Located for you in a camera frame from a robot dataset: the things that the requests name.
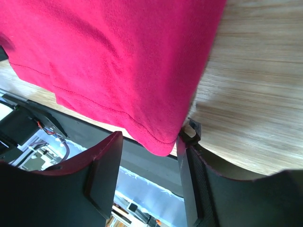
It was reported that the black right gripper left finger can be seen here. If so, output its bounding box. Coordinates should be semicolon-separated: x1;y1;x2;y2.
0;131;123;227

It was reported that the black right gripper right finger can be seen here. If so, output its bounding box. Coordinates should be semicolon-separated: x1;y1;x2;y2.
177;119;303;227

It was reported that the red polo shirt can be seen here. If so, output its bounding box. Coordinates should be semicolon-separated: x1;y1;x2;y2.
0;0;226;156

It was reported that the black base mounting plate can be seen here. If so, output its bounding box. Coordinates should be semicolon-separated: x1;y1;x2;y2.
0;89;183;197

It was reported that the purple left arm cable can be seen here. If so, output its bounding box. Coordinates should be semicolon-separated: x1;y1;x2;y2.
59;138;71;164

